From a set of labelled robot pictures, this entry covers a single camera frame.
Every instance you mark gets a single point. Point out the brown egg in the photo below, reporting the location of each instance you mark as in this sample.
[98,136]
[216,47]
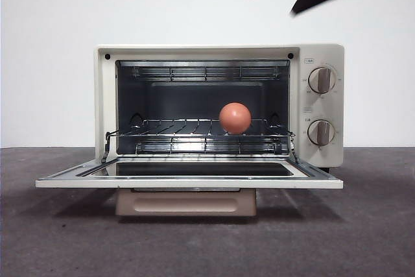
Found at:
[235,118]

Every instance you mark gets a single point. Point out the cream glass oven door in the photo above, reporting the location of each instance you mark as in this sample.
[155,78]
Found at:
[194,183]

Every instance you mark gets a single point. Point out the cream round oven knob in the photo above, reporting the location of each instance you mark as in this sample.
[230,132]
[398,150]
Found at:
[321,132]
[321,80]

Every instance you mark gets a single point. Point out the metal heating element guard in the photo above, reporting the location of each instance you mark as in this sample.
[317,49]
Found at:
[206,146]
[206,74]

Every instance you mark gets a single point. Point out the cream Toshiba toaster oven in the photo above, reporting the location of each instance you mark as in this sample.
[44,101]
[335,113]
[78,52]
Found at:
[338,111]

